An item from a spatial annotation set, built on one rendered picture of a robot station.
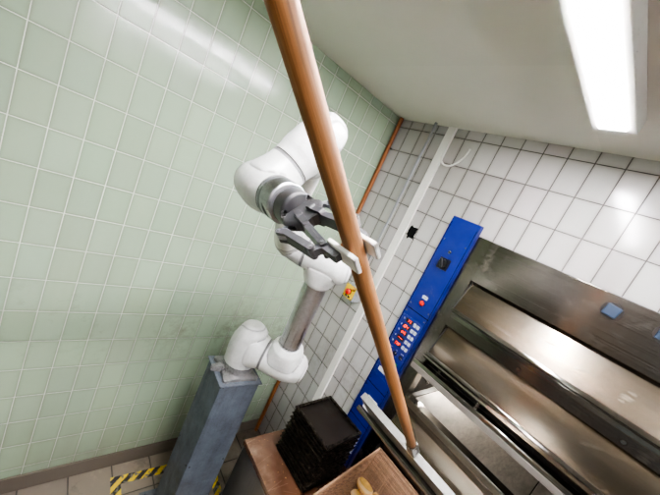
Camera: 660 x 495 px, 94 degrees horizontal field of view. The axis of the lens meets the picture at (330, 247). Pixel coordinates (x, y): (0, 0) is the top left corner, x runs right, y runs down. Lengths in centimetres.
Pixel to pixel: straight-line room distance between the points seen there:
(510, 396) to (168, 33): 201
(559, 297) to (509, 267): 22
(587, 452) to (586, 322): 47
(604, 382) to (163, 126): 197
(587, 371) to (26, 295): 222
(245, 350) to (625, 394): 148
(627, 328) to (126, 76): 205
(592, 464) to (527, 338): 45
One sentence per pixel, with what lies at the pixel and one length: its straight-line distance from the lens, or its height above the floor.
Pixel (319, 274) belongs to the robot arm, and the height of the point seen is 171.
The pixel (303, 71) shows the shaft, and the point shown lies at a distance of 33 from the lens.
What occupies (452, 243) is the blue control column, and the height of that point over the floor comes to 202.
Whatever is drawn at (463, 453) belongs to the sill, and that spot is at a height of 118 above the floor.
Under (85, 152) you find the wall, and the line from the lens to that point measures 152.
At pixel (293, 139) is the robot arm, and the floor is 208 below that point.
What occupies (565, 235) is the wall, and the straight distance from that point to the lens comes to 161.
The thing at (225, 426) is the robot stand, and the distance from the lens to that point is 185.
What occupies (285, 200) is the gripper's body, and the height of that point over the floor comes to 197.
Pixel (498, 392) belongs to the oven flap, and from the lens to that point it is 166.
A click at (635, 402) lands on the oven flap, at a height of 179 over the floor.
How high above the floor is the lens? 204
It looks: 11 degrees down
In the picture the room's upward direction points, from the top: 25 degrees clockwise
